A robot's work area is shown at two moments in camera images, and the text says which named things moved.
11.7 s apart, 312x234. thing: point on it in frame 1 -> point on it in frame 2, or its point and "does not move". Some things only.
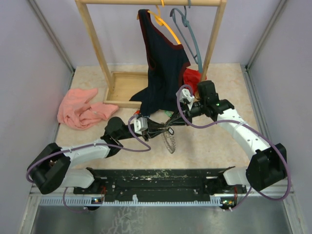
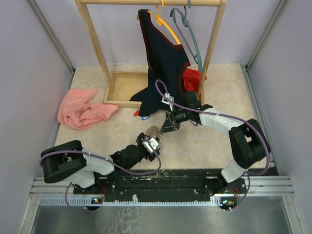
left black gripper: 152,130 -> 152,155
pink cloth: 74,111 does not move
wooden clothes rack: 124,86 does not move
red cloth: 191,77 does not move
